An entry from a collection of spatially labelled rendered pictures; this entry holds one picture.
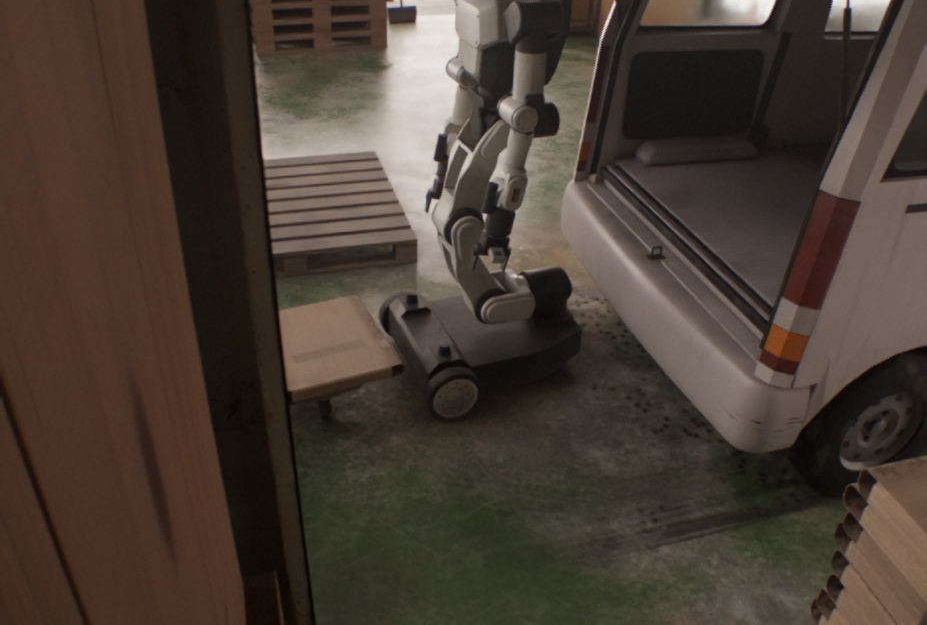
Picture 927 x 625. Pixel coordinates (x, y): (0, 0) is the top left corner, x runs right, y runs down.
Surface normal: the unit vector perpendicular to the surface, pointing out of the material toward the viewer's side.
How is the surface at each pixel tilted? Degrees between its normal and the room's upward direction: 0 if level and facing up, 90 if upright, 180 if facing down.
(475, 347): 0
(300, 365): 0
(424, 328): 0
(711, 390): 88
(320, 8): 90
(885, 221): 90
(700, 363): 86
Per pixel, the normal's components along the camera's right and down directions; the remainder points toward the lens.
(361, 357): 0.04, -0.85
